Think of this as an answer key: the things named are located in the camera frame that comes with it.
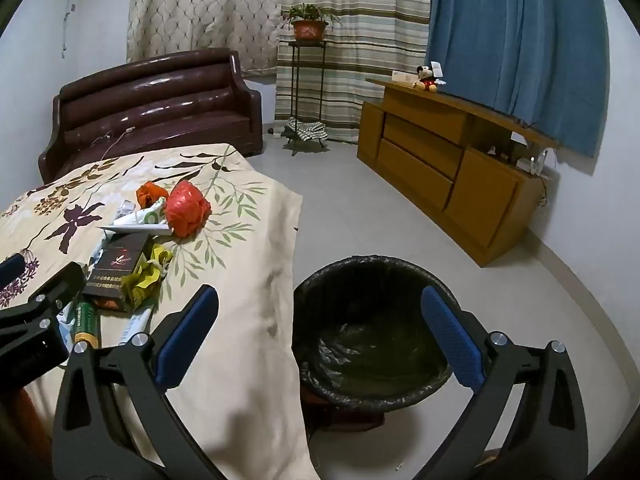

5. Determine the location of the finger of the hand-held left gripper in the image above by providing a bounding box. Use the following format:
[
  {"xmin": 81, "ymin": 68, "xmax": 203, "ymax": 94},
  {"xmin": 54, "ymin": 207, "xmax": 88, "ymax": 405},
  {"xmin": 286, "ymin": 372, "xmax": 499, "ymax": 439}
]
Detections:
[
  {"xmin": 0, "ymin": 261, "xmax": 99, "ymax": 346},
  {"xmin": 0, "ymin": 254, "xmax": 27, "ymax": 288}
]

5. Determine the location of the dark cigarette box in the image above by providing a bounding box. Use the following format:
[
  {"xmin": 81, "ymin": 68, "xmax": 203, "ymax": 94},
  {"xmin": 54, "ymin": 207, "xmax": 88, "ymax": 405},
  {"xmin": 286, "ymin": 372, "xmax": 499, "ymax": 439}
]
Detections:
[{"xmin": 82, "ymin": 235, "xmax": 155, "ymax": 311}]

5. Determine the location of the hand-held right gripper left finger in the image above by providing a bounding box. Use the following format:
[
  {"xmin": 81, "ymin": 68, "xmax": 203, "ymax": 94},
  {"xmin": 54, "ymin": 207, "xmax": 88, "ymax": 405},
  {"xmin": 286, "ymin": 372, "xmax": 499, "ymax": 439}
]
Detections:
[{"xmin": 51, "ymin": 284, "xmax": 236, "ymax": 480}]

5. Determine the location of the potted plant in orange pot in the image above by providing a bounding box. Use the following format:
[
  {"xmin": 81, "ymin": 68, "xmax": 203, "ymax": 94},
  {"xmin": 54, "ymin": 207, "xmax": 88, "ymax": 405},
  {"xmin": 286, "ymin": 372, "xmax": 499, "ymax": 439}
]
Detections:
[{"xmin": 281, "ymin": 3, "xmax": 342, "ymax": 42}]

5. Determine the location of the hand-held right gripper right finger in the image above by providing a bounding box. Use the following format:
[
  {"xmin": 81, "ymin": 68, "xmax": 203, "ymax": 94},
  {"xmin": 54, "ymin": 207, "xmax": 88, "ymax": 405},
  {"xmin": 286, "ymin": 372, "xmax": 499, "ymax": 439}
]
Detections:
[{"xmin": 400, "ymin": 285, "xmax": 590, "ymax": 480}]

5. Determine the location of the white green-print plastic bag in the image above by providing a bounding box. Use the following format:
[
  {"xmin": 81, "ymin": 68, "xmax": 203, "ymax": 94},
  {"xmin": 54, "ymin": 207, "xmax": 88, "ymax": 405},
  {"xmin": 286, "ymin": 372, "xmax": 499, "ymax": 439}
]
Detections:
[{"xmin": 112, "ymin": 199, "xmax": 167, "ymax": 227}]

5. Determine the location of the striped curtain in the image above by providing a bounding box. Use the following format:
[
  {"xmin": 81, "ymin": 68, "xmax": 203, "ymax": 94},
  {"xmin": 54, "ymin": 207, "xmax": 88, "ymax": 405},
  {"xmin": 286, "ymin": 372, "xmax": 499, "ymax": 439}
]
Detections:
[{"xmin": 274, "ymin": 0, "xmax": 433, "ymax": 142}]

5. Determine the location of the wooden cabinet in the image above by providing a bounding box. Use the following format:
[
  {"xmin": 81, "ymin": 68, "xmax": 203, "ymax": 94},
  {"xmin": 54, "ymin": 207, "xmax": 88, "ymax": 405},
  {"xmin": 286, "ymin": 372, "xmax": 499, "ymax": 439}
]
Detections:
[{"xmin": 356, "ymin": 78, "xmax": 562, "ymax": 267}]

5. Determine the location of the black-lined waste bin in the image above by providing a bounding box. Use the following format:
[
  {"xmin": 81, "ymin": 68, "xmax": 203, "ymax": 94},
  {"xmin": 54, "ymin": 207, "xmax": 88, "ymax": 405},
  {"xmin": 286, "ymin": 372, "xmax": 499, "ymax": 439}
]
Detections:
[{"xmin": 292, "ymin": 255, "xmax": 468, "ymax": 431}]

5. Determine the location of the green bottle yellow label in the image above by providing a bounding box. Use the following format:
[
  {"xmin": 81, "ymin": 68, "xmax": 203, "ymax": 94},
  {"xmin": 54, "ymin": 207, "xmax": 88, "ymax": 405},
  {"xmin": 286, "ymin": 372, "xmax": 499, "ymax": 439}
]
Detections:
[{"xmin": 74, "ymin": 300, "xmax": 102, "ymax": 357}]

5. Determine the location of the red plastic bag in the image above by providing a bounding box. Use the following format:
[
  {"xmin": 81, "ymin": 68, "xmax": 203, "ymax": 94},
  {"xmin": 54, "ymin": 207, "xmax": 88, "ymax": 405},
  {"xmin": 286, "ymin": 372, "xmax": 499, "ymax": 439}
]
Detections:
[{"xmin": 164, "ymin": 181, "xmax": 212, "ymax": 238}]

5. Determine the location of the checked cloth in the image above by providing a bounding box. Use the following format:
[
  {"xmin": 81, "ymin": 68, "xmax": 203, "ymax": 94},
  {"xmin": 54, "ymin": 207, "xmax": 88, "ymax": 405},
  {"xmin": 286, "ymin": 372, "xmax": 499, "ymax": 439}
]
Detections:
[{"xmin": 286, "ymin": 117, "xmax": 328, "ymax": 142}]

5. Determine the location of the yellow wrapper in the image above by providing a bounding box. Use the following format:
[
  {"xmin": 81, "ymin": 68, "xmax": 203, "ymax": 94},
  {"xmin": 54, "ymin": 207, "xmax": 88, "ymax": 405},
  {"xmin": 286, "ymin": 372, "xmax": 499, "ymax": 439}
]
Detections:
[{"xmin": 122, "ymin": 244, "xmax": 175, "ymax": 313}]

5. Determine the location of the blue curtain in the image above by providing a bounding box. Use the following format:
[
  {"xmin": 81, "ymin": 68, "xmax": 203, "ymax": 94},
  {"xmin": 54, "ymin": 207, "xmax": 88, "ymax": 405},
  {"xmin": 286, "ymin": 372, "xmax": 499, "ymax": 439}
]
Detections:
[{"xmin": 425, "ymin": 0, "xmax": 613, "ymax": 158}]

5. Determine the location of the mouse plush toy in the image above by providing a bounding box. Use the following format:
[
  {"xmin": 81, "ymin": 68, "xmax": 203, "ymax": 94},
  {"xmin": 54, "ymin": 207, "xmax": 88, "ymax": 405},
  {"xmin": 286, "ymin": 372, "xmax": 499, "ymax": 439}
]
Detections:
[{"xmin": 414, "ymin": 65, "xmax": 440, "ymax": 93}]

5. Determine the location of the small orange plastic bag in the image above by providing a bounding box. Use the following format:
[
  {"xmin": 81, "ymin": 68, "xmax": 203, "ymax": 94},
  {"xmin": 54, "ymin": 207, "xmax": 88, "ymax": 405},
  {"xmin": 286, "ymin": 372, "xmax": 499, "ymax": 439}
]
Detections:
[{"xmin": 136, "ymin": 182, "xmax": 171, "ymax": 209}]

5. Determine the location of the black metal plant stand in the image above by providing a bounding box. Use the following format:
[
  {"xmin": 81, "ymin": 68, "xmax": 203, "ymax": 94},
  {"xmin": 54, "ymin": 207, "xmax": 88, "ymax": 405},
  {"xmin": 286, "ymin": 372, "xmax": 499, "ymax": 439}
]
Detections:
[{"xmin": 282, "ymin": 40, "xmax": 328, "ymax": 157}]

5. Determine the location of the beige diamond-pattern curtain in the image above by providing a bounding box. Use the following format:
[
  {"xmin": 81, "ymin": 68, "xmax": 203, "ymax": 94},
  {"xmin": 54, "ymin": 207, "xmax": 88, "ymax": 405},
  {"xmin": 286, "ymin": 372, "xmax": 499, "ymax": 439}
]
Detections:
[{"xmin": 126, "ymin": 0, "xmax": 286, "ymax": 77}]

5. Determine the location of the white charger cable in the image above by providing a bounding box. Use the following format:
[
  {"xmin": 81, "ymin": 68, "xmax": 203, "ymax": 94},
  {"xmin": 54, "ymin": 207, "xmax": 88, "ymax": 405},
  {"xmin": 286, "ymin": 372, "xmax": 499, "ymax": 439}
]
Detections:
[{"xmin": 90, "ymin": 126, "xmax": 137, "ymax": 161}]

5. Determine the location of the dark brown leather sofa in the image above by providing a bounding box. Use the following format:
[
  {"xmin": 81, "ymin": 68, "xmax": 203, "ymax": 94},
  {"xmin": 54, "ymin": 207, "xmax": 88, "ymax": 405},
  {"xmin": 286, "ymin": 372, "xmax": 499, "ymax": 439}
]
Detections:
[{"xmin": 39, "ymin": 48, "xmax": 264, "ymax": 184}]

